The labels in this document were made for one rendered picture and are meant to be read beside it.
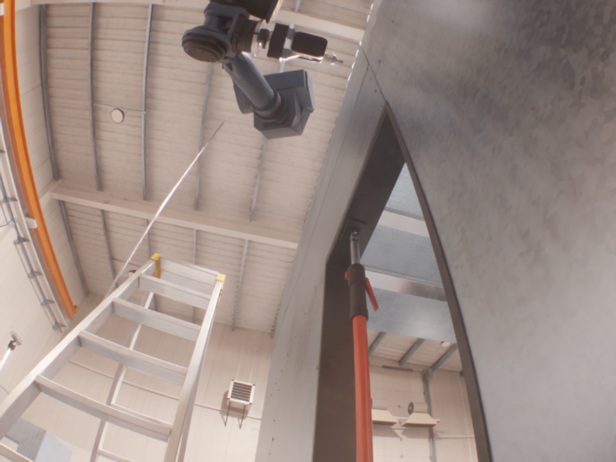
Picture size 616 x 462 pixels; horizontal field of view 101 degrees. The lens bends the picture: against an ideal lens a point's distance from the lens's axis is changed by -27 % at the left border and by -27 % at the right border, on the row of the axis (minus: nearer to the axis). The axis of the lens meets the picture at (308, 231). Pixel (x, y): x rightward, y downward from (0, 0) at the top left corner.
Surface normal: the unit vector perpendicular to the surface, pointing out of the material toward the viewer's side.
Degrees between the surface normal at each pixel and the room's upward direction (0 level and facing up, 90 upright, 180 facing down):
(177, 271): 180
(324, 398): 90
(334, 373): 90
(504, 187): 90
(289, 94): 140
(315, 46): 161
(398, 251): 180
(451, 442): 90
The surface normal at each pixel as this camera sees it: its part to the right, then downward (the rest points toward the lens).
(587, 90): -0.97, -0.23
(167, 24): -0.02, 0.64
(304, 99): -0.02, 0.84
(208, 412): 0.24, -0.75
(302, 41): 0.00, 0.35
